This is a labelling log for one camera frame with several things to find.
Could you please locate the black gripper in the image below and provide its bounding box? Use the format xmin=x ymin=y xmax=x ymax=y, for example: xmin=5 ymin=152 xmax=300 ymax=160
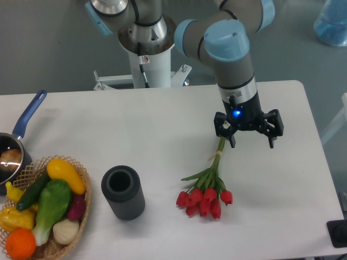
xmin=214 ymin=92 xmax=284 ymax=148

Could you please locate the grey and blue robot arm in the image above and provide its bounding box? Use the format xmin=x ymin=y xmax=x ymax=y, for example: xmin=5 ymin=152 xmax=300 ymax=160
xmin=85 ymin=1 xmax=284 ymax=146

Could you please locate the red tulip bouquet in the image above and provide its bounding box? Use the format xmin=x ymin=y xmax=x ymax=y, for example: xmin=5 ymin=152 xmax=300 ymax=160
xmin=176 ymin=137 xmax=233 ymax=219

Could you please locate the blue plastic bag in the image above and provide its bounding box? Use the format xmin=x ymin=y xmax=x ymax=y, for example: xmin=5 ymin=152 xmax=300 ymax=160
xmin=313 ymin=0 xmax=346 ymax=47

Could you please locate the black device at edge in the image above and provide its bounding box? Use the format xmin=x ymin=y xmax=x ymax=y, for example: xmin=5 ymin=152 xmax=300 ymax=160
xmin=326 ymin=219 xmax=347 ymax=248

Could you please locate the dark grey ribbed vase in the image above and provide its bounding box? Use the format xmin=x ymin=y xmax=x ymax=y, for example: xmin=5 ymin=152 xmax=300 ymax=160
xmin=101 ymin=165 xmax=145 ymax=220

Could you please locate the yellow squash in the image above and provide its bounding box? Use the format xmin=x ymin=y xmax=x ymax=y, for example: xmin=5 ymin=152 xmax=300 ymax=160
xmin=47 ymin=158 xmax=86 ymax=195

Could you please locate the green bok choy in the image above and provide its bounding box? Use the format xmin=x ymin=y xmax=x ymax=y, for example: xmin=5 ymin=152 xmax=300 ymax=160
xmin=32 ymin=179 xmax=72 ymax=246

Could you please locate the white garlic bulb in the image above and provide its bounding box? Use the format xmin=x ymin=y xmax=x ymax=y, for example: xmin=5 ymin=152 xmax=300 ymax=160
xmin=53 ymin=219 xmax=80 ymax=245

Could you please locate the woven wicker basket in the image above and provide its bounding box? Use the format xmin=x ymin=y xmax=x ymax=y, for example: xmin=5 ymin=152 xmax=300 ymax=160
xmin=1 ymin=155 xmax=91 ymax=259

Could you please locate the dark green cucumber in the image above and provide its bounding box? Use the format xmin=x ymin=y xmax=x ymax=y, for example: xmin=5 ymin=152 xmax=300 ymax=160
xmin=16 ymin=172 xmax=51 ymax=211

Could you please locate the browned bread roll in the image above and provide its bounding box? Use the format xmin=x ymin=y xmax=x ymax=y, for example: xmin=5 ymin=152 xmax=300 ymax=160
xmin=1 ymin=149 xmax=22 ymax=172

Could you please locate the yellow pepper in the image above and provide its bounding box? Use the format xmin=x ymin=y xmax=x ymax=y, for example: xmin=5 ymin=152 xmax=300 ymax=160
xmin=5 ymin=181 xmax=24 ymax=204

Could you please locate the yellow bumpy gourd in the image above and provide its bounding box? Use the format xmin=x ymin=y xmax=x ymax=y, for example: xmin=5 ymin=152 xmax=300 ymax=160
xmin=1 ymin=206 xmax=35 ymax=233

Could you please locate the orange fruit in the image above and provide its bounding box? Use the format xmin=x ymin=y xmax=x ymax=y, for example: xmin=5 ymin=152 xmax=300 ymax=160
xmin=5 ymin=228 xmax=36 ymax=259

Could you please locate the white frame at right edge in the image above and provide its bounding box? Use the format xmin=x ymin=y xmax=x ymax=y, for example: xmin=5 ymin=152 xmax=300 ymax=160
xmin=320 ymin=93 xmax=346 ymax=146

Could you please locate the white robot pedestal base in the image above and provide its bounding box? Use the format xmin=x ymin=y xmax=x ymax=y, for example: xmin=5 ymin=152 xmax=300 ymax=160
xmin=94 ymin=14 xmax=192 ymax=90

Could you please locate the black cable on pedestal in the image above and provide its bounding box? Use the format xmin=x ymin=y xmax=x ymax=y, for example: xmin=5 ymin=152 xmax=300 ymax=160
xmin=136 ymin=42 xmax=151 ymax=89

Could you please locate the blue handled saucepan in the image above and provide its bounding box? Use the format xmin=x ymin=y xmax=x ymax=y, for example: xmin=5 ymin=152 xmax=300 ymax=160
xmin=1 ymin=90 xmax=47 ymax=196

